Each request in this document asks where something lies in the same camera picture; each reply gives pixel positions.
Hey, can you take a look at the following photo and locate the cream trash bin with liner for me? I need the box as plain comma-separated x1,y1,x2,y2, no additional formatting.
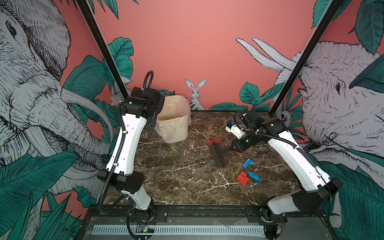
155,95,192,144

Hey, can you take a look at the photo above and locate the blue paper scrap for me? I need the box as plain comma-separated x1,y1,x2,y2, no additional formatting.
248,172,262,182
243,158,255,169

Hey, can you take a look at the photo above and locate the dark brown hand brush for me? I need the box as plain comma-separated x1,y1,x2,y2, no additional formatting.
209,142,242,168

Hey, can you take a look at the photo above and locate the red paper scrap large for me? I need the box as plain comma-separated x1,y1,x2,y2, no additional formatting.
237,172,250,187

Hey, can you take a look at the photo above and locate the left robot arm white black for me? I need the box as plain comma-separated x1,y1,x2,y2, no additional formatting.
97,87,165,218

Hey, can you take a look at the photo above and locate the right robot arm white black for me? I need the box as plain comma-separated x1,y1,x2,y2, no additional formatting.
226,110,343,223

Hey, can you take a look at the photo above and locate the red paper scrap upper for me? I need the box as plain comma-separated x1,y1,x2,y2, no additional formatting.
208,139,222,145

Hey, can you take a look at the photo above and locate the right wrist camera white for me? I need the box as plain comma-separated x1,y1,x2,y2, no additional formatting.
226,121,246,139

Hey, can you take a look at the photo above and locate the left black frame post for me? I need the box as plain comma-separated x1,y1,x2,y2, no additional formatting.
76,0,129,99

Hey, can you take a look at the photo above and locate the black frame post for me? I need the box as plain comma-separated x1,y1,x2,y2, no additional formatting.
269,0,343,117
76,0,129,99

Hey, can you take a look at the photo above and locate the white slotted cable duct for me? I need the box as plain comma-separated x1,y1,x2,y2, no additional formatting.
91,225,265,237

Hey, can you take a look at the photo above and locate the right black frame post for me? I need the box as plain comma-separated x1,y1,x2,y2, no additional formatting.
269,0,343,117

